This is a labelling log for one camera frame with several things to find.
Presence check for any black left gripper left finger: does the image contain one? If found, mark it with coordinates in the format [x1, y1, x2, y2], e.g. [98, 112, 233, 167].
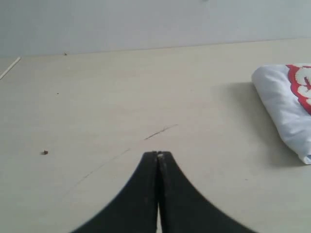
[74, 151, 159, 233]

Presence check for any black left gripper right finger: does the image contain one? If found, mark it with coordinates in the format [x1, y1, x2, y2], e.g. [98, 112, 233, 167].
[157, 151, 252, 233]

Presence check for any white t-shirt red print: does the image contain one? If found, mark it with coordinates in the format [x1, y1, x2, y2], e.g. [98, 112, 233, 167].
[251, 64, 311, 165]

